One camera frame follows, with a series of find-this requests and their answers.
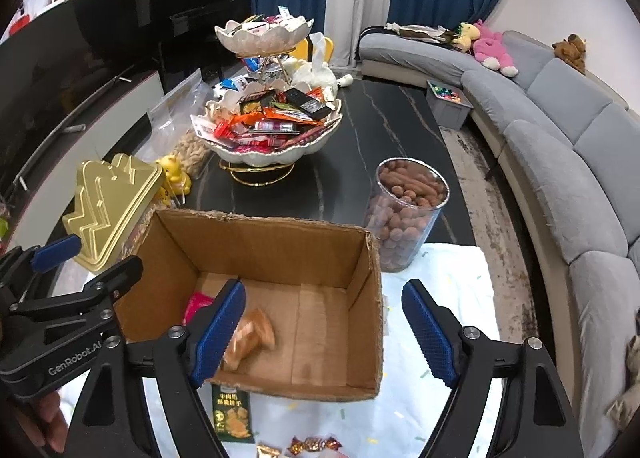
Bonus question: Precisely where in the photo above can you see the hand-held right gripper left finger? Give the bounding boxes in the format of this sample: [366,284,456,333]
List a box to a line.
[65,280,247,458]

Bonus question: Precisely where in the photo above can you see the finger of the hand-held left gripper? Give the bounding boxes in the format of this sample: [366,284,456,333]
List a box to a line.
[0,234,82,299]
[7,255,144,334]

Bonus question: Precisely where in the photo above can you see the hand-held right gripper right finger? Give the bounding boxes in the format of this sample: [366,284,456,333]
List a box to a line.
[401,279,586,458]

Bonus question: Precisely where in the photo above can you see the green biscuit packet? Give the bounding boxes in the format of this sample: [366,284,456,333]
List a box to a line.
[210,383,257,445]

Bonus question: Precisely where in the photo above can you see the brown cardboard box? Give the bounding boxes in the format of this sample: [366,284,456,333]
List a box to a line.
[114,209,385,400]

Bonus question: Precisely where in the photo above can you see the clear jar of brown snacks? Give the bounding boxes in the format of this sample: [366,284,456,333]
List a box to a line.
[362,157,450,274]

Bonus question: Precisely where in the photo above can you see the person's left hand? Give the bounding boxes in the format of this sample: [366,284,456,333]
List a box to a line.
[22,380,71,446]

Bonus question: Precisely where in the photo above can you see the pink snack packet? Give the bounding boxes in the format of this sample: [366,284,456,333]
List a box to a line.
[182,291,218,326]

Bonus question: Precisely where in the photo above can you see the clear bread snack packet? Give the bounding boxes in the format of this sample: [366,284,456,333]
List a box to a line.
[220,308,277,373]

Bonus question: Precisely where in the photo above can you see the light blue printed cloth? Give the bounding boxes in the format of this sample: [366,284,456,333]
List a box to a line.
[50,238,501,458]

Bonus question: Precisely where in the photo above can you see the gold tree-shaped tin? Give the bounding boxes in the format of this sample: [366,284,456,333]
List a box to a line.
[62,154,166,273]

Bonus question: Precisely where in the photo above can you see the yellow toy figure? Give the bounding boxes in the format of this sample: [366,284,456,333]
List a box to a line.
[154,154,192,204]

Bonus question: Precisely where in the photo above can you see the red gold wrapped candy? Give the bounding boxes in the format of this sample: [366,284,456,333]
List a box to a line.
[287,434,343,456]

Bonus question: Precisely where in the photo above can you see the mottled grey rug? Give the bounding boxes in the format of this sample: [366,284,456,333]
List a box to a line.
[440,123,551,389]

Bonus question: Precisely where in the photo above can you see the clear bag of peanuts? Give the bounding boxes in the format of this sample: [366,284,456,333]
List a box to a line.
[147,70,216,179]

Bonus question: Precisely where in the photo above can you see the white two-tier shell tray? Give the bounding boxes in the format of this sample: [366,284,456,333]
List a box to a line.
[192,18,346,187]

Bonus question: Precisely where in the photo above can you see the beige cloth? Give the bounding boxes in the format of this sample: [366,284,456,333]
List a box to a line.
[607,333,640,419]

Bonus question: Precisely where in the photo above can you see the large pile of snack packets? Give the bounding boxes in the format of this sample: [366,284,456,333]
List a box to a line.
[195,83,341,151]

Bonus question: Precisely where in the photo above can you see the grey curved sofa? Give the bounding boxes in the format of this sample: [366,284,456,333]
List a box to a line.
[357,27,640,449]

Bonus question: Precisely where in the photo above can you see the grey storage bin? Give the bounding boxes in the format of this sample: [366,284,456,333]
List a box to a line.
[426,80,475,131]

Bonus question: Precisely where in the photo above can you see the white plush toy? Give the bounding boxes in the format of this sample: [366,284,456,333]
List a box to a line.
[292,62,353,90]

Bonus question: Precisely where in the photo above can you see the black upright piano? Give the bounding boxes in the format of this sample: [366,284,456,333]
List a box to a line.
[132,0,253,81]

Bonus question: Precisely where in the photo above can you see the pink plush toy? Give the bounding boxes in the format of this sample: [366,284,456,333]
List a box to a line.
[470,19,520,78]

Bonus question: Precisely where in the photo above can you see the white plastic bag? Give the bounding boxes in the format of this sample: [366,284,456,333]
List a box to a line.
[307,32,331,65]

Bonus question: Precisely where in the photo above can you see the small pile of snack packets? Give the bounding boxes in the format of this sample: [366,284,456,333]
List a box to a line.
[227,8,306,36]

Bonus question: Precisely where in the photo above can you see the yellow chair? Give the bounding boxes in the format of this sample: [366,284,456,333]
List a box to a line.
[292,37,335,61]

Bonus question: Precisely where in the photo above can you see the yellow plush toy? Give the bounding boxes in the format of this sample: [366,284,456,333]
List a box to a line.
[452,23,476,53]

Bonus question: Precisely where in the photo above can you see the brown white clothes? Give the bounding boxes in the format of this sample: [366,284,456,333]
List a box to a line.
[384,22,461,44]

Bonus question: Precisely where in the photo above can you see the brown plush toy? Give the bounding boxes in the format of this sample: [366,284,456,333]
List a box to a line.
[551,34,587,75]

